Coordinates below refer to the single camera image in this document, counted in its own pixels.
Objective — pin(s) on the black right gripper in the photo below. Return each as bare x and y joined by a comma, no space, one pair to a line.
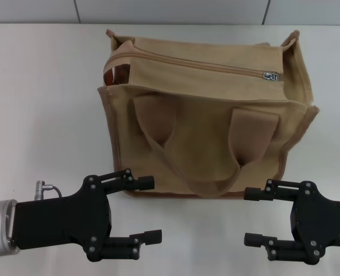
322,221

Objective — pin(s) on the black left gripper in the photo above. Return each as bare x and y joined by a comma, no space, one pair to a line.
63,218

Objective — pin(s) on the khaki canvas food bag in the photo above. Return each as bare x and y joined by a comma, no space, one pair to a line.
204,129

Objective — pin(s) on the silver metal zipper pull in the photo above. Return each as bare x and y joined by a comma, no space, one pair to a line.
270,76

